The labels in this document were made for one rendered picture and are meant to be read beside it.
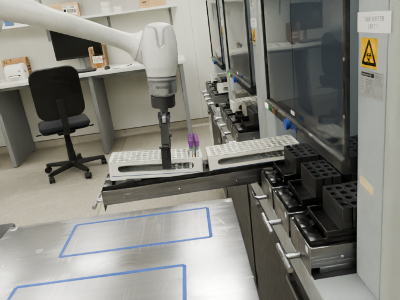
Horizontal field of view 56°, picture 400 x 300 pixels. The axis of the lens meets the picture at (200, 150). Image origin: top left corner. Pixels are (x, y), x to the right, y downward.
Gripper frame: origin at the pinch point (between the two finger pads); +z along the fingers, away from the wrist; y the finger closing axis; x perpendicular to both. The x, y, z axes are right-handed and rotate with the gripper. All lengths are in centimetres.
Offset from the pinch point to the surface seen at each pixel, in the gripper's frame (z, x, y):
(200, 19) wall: -43, 41, -350
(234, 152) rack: -1.6, 21.7, 4.4
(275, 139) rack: -2.8, 36.9, -2.6
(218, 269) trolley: 4, 10, 56
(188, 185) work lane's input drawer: 7.9, 6.7, 6.8
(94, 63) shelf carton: 0, -82, -324
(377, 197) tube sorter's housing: -12, 37, 62
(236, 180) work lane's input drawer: 7.2, 21.8, 6.9
